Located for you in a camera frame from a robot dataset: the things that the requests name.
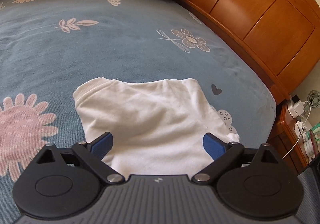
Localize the white power adapter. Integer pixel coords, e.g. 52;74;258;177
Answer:
287;94;310;118

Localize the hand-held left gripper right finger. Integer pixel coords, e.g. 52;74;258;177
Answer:
193;133;280;186

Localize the white long-sleeve printed shirt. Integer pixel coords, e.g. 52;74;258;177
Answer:
73;77;240;177

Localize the wooden nightstand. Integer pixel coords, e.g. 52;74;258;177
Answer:
269;100;320;174

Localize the person's grey clothing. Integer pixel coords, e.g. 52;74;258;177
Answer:
296;160;320;224

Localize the small white desk fan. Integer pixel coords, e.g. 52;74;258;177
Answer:
306;89;320;110

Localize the wooden bed headboard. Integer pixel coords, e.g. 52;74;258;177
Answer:
160;0;320;101

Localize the green packaged box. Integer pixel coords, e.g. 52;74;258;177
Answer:
304;123;320;158

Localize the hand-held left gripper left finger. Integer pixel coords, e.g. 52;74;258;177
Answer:
36;132;125;185

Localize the white charging cable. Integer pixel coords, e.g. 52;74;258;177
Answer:
282;100;312;159

